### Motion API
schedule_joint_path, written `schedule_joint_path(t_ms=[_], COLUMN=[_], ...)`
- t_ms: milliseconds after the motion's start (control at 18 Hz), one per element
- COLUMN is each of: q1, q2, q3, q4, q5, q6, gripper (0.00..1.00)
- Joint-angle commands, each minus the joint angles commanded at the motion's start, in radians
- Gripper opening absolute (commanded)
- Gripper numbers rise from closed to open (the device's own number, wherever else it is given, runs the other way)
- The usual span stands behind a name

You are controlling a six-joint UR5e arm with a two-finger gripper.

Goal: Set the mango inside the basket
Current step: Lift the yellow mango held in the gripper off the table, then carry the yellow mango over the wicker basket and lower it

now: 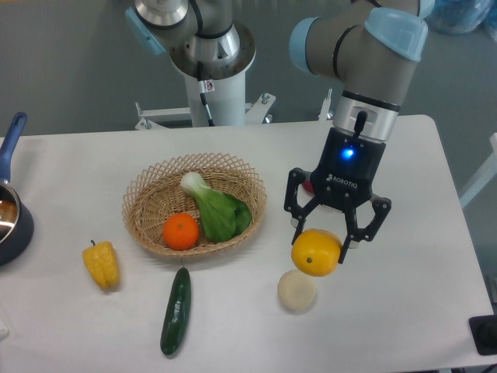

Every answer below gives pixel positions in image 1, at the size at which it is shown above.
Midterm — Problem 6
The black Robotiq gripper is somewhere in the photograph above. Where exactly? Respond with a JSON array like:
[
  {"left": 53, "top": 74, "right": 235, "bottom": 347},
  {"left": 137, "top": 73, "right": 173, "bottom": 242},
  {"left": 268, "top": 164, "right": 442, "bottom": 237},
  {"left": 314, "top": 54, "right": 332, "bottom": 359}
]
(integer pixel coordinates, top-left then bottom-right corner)
[{"left": 283, "top": 127, "right": 392, "bottom": 266}]

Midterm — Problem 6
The yellow mango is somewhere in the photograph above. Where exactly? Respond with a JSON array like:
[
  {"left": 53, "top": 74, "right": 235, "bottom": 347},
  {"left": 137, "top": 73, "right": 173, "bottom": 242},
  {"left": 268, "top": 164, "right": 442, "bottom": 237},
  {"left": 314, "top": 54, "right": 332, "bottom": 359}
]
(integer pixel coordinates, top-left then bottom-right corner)
[{"left": 291, "top": 229, "right": 342, "bottom": 277}]

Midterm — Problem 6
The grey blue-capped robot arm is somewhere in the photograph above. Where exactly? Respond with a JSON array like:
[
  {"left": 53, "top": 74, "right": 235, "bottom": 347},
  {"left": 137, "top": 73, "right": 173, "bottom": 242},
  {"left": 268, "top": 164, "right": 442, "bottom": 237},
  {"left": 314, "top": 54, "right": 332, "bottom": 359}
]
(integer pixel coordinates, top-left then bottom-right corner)
[{"left": 125, "top": 1, "right": 434, "bottom": 253}]

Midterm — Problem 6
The woven wicker basket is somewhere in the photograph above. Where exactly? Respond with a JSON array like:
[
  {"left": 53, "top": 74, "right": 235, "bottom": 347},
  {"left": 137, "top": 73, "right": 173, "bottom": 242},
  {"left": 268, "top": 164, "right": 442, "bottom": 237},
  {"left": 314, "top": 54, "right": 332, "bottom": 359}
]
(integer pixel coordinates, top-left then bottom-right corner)
[{"left": 122, "top": 153, "right": 266, "bottom": 258}]

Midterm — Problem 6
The red object behind gripper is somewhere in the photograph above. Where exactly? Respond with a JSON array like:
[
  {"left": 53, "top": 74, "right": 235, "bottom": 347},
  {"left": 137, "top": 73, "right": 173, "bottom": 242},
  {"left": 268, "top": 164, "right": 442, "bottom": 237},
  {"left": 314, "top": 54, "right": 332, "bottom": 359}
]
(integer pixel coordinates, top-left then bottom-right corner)
[{"left": 302, "top": 180, "right": 315, "bottom": 194}]

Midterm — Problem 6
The pale round white vegetable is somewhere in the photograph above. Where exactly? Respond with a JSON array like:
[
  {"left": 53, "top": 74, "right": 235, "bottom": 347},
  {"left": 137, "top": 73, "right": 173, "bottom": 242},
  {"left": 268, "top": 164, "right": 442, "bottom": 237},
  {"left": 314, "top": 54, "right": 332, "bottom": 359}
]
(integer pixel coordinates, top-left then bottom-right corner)
[{"left": 277, "top": 270, "right": 317, "bottom": 312}]

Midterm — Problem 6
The green bok choy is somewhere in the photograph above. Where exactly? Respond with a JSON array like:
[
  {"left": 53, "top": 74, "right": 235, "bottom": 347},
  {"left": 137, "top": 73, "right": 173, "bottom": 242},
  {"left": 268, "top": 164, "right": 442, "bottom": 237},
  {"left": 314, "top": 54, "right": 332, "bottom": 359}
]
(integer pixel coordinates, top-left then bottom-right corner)
[{"left": 180, "top": 172, "right": 252, "bottom": 243}]

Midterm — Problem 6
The orange fruit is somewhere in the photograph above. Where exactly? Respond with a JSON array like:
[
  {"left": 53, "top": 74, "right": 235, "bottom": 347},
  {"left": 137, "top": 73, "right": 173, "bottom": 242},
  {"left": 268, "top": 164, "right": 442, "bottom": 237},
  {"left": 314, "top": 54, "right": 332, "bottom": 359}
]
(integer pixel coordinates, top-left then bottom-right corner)
[{"left": 162, "top": 213, "right": 200, "bottom": 251}]

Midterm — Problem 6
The black device at edge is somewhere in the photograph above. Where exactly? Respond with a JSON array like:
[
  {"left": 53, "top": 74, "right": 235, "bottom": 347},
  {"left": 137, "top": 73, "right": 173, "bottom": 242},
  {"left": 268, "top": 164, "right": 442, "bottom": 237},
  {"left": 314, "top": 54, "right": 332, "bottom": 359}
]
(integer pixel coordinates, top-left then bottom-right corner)
[{"left": 468, "top": 315, "right": 496, "bottom": 356}]

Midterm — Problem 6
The dark green cucumber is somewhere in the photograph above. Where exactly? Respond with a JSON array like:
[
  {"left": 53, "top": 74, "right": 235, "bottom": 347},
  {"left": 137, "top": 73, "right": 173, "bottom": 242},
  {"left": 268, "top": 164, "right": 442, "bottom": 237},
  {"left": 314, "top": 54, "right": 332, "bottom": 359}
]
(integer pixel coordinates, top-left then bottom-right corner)
[{"left": 160, "top": 267, "right": 192, "bottom": 356}]

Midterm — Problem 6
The blue plastic bag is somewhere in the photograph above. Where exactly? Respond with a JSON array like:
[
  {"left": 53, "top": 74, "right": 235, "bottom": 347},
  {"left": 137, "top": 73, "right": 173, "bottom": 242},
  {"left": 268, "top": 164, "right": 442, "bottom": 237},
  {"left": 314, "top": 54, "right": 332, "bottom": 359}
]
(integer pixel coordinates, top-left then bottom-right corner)
[{"left": 426, "top": 0, "right": 495, "bottom": 36}]

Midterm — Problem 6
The yellow bell pepper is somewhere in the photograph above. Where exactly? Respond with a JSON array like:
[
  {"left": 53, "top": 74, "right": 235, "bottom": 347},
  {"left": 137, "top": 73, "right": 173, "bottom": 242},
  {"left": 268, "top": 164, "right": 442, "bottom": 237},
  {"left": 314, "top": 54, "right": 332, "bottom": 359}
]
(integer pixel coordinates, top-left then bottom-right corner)
[{"left": 82, "top": 240, "right": 120, "bottom": 290}]

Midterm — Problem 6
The white frame at right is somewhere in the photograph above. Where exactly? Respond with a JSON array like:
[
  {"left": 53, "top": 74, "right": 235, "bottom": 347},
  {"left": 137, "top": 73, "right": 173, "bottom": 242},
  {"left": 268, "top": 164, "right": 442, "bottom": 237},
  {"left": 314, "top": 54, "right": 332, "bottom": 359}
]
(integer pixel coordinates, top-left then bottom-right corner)
[{"left": 459, "top": 133, "right": 496, "bottom": 209}]

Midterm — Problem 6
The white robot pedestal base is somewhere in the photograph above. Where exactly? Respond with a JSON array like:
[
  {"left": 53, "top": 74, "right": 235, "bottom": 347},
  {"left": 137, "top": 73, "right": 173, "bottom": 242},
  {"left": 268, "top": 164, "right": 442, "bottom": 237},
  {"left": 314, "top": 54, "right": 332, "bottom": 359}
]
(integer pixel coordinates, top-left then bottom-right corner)
[{"left": 134, "top": 21, "right": 335, "bottom": 131}]

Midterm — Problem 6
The blue handled saucepan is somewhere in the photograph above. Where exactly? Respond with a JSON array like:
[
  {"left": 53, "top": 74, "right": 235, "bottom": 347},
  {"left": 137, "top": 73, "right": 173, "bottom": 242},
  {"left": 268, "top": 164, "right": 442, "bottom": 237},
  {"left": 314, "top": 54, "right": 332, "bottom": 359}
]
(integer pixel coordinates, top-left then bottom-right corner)
[{"left": 1, "top": 112, "right": 34, "bottom": 266}]

